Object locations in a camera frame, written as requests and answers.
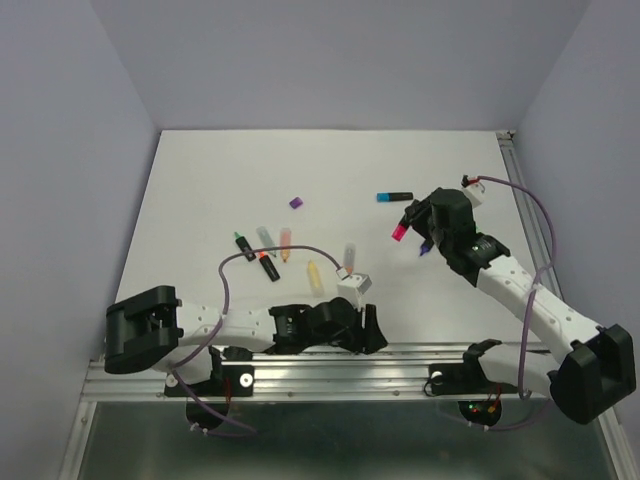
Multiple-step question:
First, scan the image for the aluminium rail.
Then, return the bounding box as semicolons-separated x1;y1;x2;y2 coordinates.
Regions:
496;131;551;269
82;341;566;402

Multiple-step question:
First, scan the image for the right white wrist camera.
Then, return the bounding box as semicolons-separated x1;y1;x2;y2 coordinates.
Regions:
461;175;485;208

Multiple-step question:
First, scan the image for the green highlighter black body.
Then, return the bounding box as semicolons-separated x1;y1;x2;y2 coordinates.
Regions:
234;231;256;262

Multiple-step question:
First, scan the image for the peach pastel highlighter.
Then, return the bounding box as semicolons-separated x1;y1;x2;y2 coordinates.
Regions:
342;243;356;274

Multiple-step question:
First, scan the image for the purple cable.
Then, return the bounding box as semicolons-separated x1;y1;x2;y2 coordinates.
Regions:
167;244;351;436
474;174;556;434

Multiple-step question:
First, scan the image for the orange pastel highlighter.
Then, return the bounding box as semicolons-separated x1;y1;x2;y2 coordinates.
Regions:
280;227;292;263

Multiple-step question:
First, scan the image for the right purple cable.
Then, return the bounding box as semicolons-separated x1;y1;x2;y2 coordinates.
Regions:
474;174;556;434

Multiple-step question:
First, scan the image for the yellow pastel highlighter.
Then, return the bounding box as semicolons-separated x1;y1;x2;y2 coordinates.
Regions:
307;260;324;297

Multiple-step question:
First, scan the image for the blue highlighter black body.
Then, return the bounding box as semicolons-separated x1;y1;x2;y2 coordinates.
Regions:
376;192;414;203

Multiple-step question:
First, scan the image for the purple highlighter black body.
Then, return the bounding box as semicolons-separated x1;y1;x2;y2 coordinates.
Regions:
419;239;433;257

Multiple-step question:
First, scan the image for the mint pastel highlighter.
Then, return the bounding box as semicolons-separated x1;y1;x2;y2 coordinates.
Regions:
256;226;277;258

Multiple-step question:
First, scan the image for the aluminium right side rail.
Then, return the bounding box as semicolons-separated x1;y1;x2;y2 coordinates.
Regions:
496;131;551;269

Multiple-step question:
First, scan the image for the purple highlighter cap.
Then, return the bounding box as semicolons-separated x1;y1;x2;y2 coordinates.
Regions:
289;197;303;209

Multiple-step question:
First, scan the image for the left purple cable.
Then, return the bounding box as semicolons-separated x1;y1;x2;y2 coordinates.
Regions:
167;244;351;436

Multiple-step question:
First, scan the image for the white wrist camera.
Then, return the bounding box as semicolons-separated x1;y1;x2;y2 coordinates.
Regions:
461;175;485;208
337;273;372;309

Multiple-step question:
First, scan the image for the orange highlighter black body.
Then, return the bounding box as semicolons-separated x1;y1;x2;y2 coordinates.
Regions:
258;252;280;282

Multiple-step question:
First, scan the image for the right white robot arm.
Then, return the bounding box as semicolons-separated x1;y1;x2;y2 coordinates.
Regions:
394;188;637;425

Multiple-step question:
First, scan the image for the aluminium front rail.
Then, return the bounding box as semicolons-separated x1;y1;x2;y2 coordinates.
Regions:
82;341;566;402

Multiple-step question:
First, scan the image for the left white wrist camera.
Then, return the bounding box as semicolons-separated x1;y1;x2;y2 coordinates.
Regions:
337;273;372;309

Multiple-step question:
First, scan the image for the pink highlighter black body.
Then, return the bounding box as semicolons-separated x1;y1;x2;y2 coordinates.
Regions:
391;212;414;242

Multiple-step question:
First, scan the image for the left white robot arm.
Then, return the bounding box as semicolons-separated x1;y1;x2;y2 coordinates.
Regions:
104;285;388;394

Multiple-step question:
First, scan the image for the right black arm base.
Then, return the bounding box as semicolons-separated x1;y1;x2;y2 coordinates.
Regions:
422;339;517;430

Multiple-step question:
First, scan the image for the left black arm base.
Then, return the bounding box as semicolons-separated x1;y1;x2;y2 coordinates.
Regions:
163;347;257;438

